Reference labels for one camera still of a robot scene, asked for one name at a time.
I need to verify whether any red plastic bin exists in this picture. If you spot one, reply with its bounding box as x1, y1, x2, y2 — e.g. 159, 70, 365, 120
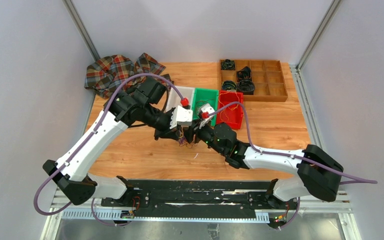
216, 90, 244, 130

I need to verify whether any red wire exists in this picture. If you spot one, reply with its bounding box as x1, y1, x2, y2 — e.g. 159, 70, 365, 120
195, 97, 217, 115

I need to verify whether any yellow wire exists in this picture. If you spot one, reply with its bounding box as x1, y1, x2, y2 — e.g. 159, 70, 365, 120
218, 92, 243, 124

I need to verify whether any black coiled cable top-left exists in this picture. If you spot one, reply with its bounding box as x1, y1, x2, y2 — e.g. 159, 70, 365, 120
220, 58, 237, 71

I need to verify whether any white plastic bin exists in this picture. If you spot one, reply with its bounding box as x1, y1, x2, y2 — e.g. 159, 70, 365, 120
164, 85, 197, 115

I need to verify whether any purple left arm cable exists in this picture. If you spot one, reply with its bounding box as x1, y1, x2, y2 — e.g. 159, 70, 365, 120
33, 72, 190, 228

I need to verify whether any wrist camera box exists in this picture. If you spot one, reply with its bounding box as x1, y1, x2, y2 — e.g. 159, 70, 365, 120
198, 103, 215, 130
172, 105, 193, 127

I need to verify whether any green plastic bin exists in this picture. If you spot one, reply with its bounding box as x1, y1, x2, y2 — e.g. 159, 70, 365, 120
191, 88, 219, 127

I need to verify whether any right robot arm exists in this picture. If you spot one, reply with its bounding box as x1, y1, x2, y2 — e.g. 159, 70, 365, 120
183, 123, 344, 209

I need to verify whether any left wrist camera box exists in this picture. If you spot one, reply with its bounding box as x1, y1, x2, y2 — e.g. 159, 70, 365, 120
172, 105, 193, 127

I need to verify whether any plaid flannel shirt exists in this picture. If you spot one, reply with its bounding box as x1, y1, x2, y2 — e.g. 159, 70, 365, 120
84, 53, 166, 99

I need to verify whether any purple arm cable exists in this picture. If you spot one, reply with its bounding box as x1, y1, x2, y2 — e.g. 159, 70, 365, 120
33, 72, 190, 228
201, 101, 378, 185

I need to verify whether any black coiled cable lower-left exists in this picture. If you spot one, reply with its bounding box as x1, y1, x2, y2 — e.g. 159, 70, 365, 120
221, 80, 238, 92

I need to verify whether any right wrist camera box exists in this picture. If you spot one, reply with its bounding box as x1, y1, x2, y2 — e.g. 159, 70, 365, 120
198, 103, 215, 130

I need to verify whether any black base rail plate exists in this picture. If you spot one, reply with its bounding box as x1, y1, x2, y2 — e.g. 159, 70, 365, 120
93, 179, 298, 221

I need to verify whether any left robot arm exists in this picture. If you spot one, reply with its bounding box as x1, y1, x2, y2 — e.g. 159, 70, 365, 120
42, 76, 172, 207

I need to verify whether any black coiled cable lower-right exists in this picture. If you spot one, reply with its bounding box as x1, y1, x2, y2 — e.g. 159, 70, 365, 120
236, 79, 256, 96

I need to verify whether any black coiled cable middle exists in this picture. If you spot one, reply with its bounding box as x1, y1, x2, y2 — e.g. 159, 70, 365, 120
235, 66, 253, 82

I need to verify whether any coloured wire bundle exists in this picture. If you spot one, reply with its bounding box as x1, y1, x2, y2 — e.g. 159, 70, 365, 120
176, 129, 200, 149

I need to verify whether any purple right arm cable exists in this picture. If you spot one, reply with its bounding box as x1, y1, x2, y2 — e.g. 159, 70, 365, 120
201, 101, 378, 185

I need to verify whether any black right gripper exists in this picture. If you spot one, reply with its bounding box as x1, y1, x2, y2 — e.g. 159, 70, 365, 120
180, 118, 226, 156

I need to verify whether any wooden compartment tray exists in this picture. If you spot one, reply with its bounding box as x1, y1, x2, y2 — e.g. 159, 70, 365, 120
218, 58, 288, 102

